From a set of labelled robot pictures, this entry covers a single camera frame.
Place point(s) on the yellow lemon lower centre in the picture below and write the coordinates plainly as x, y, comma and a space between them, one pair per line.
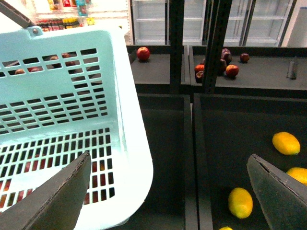
240, 203

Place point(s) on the red fruit behind post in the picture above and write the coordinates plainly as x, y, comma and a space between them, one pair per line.
198, 68

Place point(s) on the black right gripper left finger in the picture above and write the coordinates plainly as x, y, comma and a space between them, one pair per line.
56, 204

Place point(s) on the yellow lemon upper right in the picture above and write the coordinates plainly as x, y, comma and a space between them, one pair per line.
286, 143

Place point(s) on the brown basket handle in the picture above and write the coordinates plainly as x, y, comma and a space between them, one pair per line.
15, 15

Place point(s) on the small dark red fruit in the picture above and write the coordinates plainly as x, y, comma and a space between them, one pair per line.
244, 58

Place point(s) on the red apple on shelf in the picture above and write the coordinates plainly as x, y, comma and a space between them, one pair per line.
143, 53

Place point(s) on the black shelf post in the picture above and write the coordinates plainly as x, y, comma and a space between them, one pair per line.
218, 20

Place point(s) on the light blue plastic basket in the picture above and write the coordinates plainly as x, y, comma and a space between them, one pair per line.
64, 93

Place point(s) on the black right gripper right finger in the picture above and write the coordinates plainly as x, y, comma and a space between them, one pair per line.
283, 199

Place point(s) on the red peach fruit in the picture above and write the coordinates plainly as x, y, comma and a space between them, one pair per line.
232, 71

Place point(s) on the yellow lemon behind finger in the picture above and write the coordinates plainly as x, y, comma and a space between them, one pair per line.
299, 174

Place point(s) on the dark purple fruit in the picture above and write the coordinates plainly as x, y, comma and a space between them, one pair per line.
226, 55

